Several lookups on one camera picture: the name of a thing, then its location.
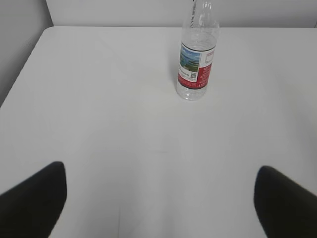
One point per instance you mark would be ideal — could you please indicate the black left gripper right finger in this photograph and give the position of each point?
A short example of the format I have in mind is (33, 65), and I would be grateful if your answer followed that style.
(284, 208)

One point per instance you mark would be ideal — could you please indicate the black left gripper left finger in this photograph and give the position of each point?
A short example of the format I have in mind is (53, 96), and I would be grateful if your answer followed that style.
(32, 208)

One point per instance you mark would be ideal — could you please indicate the clear plastic water bottle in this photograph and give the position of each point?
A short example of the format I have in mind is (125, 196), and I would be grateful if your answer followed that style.
(200, 32)

